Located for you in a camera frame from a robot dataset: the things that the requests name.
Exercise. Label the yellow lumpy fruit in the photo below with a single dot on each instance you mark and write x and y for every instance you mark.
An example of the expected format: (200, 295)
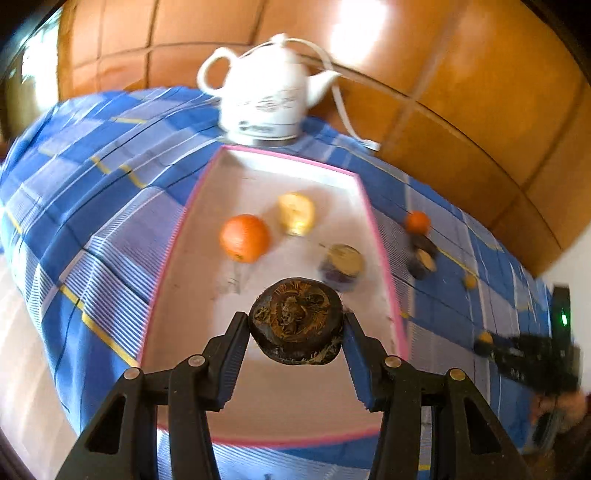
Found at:
(296, 213)

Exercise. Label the orange tangerine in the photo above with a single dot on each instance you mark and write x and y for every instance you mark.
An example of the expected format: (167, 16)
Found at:
(418, 221)
(244, 237)

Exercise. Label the person's right hand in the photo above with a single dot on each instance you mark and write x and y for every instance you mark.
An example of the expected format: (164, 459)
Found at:
(577, 410)

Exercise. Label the small tan round fruit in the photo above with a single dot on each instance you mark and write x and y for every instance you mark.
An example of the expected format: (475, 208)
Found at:
(470, 281)
(485, 337)

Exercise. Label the silver kettle base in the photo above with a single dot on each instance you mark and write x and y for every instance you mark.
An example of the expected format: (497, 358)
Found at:
(263, 141)

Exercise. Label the pink-edged white cardboard tray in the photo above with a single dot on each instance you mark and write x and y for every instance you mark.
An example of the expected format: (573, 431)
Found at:
(198, 286)

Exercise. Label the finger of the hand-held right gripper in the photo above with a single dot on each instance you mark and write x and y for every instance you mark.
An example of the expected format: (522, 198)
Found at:
(496, 354)

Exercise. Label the white power plug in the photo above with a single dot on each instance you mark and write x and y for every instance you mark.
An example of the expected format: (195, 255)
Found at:
(371, 145)

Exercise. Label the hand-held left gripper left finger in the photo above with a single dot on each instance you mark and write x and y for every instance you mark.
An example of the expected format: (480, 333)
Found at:
(233, 362)

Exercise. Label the purple sugarcane piece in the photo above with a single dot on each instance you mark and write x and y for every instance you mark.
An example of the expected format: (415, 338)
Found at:
(341, 265)
(422, 265)

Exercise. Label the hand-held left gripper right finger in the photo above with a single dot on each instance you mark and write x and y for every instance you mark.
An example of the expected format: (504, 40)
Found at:
(364, 364)

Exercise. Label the blue plaid bedsheet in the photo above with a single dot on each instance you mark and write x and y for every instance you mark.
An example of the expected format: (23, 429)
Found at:
(92, 194)

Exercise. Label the white floral ceramic kettle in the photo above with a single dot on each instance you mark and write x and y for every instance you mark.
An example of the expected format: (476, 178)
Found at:
(263, 92)

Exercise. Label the wooden panelled wardrobe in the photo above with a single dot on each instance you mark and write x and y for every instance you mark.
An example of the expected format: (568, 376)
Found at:
(461, 115)

